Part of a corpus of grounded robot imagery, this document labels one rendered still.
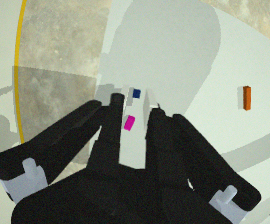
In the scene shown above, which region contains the orange rod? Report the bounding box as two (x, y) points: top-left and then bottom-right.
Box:
(243, 86), (251, 111)

